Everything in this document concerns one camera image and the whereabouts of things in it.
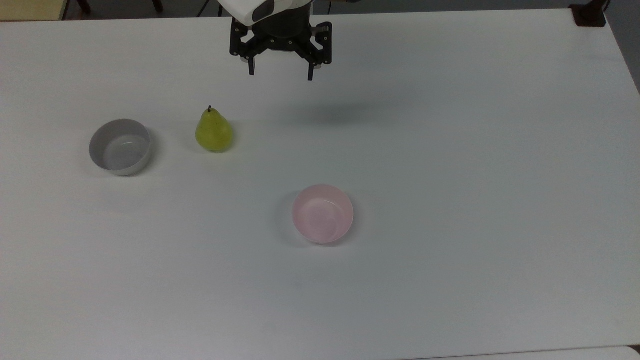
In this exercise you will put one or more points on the light wooden board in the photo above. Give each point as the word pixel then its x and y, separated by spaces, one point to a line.
pixel 30 9

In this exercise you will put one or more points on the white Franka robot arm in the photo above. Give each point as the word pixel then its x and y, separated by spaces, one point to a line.
pixel 240 7

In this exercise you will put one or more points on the black furniture leg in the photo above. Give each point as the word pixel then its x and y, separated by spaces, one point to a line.
pixel 84 6
pixel 157 5

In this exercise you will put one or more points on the white background table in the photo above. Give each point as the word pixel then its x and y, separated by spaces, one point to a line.
pixel 575 354

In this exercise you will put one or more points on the green pear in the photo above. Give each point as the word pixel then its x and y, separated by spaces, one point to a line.
pixel 214 132

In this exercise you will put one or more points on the grey bowl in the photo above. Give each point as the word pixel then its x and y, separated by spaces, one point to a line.
pixel 120 150

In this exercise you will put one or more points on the pink bowl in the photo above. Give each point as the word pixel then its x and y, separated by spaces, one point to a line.
pixel 322 215

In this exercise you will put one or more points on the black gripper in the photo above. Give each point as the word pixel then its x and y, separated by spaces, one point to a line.
pixel 282 32

